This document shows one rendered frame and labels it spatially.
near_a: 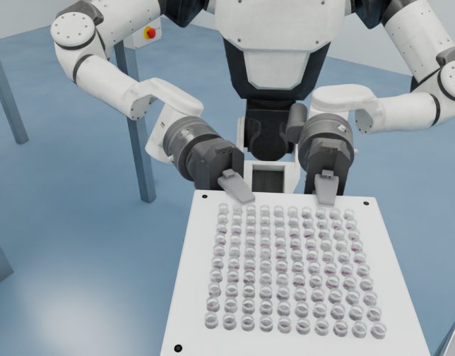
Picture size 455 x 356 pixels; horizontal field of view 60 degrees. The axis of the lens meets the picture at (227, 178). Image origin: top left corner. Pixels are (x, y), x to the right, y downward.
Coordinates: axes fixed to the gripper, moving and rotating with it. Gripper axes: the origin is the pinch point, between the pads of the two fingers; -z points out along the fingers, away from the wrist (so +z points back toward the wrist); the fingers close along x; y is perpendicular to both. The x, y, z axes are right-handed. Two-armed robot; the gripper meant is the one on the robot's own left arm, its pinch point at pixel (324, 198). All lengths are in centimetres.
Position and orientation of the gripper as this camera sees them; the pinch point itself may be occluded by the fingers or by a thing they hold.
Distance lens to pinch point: 55.3
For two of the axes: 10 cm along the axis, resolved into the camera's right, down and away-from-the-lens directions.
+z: 2.1, -5.8, 7.9
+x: 0.0, 8.1, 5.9
